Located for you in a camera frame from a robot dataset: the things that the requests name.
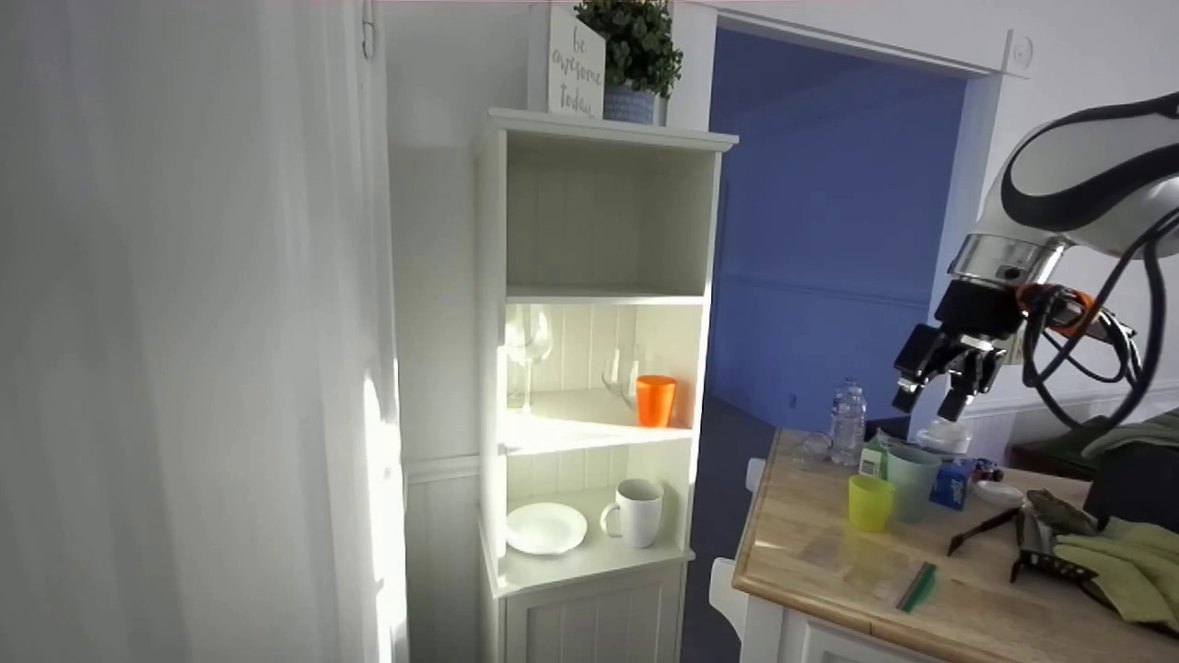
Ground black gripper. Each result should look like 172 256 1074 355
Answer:
893 278 1033 429

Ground grey-blue plastic cup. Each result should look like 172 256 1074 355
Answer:
885 442 947 523

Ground yellow-green plastic cup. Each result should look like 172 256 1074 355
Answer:
843 473 901 538

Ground black kitchen tongs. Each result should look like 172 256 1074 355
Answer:
945 487 1102 560

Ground orange plastic cup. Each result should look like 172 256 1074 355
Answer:
632 371 682 431

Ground clear plastic water bottle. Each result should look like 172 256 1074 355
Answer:
827 383 871 473

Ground green small carton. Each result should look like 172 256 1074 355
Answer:
855 431 901 487

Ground blue cardboard box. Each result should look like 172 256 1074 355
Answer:
929 453 1007 511

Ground green marker pen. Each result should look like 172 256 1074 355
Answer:
894 560 945 614

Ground dark bag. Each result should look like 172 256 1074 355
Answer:
1007 409 1179 531

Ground olive green cloth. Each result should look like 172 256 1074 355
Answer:
1049 511 1179 639

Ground small clear wine glass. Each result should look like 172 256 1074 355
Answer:
596 343 645 409

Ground white ceramic mug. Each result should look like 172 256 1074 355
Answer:
596 476 666 552

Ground white tall shelf cabinet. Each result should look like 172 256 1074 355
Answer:
473 106 741 663

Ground tall clear wine glass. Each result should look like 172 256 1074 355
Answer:
498 304 555 423

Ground white round plate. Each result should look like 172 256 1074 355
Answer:
501 499 594 560

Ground green potted plant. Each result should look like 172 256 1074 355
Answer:
573 0 687 128

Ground white sign with script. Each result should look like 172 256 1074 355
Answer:
528 0 612 121

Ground metal curtain hook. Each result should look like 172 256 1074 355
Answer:
354 0 382 64

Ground white sheer curtain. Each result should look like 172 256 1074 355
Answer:
0 0 412 663

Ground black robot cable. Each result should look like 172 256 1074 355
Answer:
1022 232 1173 431

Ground white wall hook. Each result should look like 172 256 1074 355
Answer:
1004 26 1041 81

